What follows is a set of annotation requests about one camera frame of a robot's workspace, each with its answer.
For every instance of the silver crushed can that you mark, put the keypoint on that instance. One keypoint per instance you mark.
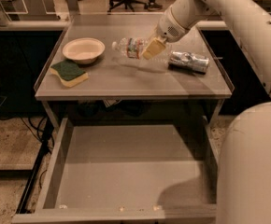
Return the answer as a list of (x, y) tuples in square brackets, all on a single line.
[(189, 61)]

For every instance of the white horizontal rail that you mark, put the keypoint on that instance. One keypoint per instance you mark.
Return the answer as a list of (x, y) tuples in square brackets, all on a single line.
[(35, 26)]

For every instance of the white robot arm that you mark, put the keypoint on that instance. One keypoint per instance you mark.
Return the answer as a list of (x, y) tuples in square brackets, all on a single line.
[(244, 168)]

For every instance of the green yellow sponge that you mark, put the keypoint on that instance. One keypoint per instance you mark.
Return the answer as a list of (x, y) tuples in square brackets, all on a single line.
[(69, 73)]

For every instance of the grey metal cabinet table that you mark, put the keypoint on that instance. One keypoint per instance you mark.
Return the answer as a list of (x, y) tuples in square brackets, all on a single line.
[(114, 77)]

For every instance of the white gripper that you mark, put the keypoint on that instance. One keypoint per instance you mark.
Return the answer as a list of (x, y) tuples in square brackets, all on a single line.
[(169, 27)]

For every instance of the white paper bowl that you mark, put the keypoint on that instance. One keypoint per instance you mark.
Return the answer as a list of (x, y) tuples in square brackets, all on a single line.
[(83, 50)]

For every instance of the clear plastic water bottle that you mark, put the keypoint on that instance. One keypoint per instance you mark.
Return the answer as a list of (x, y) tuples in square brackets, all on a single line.
[(130, 47)]

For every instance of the grey open top drawer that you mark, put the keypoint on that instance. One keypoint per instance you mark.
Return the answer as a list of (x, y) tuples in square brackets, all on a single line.
[(149, 173)]

